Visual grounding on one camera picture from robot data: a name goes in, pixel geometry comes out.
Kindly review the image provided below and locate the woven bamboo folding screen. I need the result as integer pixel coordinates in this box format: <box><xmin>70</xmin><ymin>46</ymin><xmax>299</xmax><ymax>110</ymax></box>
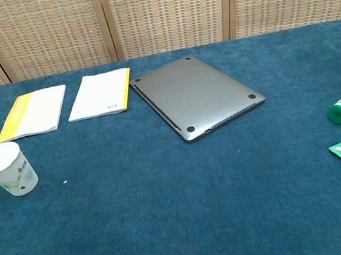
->
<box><xmin>0</xmin><ymin>0</ymin><xmax>341</xmax><ymax>95</ymax></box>

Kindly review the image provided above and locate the white notebook with yellow spine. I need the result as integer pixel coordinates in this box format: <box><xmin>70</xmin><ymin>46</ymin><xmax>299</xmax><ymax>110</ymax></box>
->
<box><xmin>61</xmin><ymin>67</ymin><xmax>138</xmax><ymax>123</ymax></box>

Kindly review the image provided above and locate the blue table cloth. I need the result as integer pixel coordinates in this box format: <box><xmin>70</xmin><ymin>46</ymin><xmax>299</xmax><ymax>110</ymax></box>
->
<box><xmin>0</xmin><ymin>18</ymin><xmax>341</xmax><ymax>255</ymax></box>

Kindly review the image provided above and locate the grey closed laptop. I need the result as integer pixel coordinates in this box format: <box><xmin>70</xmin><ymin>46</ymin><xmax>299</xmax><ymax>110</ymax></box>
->
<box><xmin>127</xmin><ymin>45</ymin><xmax>271</xmax><ymax>151</ymax></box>

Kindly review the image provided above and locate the notebook with wide yellow band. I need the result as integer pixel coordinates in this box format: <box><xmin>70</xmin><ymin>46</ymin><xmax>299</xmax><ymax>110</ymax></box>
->
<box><xmin>0</xmin><ymin>84</ymin><xmax>74</xmax><ymax>144</ymax></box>

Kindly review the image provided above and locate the white printed paper cup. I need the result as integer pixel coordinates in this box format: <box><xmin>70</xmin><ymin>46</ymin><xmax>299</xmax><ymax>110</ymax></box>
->
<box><xmin>0</xmin><ymin>138</ymin><xmax>42</xmax><ymax>201</ymax></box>

